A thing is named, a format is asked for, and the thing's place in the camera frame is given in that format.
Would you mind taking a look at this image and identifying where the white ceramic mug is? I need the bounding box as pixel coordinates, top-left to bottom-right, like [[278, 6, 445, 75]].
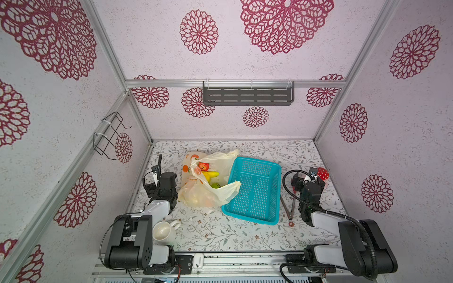
[[152, 220, 181, 245]]

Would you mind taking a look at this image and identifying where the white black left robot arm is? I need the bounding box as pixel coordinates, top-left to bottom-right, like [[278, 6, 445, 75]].
[[99, 154, 178, 273]]

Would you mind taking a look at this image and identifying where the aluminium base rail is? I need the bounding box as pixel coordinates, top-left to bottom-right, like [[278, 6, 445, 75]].
[[91, 250, 389, 278]]

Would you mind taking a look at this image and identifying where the pink plush mushroom toy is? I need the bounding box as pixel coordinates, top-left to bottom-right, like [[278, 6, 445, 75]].
[[316, 167, 330, 182]]

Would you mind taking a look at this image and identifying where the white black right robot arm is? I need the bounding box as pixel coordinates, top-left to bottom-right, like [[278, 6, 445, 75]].
[[281, 167, 398, 280]]

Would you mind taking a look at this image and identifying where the black wire wall rack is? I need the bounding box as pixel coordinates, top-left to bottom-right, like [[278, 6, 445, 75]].
[[92, 112, 132, 161]]

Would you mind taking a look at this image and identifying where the yellow banana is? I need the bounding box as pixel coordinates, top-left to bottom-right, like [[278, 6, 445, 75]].
[[202, 171, 219, 182]]

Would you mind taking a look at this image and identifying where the grey wall shelf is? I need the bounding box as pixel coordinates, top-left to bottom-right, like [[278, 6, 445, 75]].
[[202, 81, 294, 106]]

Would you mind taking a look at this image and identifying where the teal plastic basket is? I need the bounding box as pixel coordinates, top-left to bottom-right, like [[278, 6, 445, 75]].
[[222, 157, 282, 226]]

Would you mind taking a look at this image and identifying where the yellow orange-print plastic bag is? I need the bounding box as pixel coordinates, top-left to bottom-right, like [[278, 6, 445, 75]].
[[178, 149, 241, 208]]

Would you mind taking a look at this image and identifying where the metal tongs red tip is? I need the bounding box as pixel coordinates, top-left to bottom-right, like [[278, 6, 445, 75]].
[[280, 196, 296, 227]]

